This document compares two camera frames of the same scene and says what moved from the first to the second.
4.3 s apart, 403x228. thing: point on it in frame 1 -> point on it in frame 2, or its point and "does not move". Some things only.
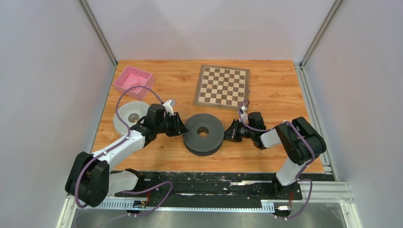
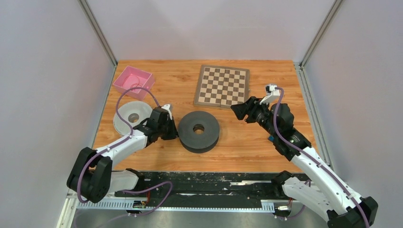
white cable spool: x=131 y=112 does not move
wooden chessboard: x=222 y=86 does not move
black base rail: x=184 y=185 does not move
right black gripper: x=231 y=133 -> x=248 y=108
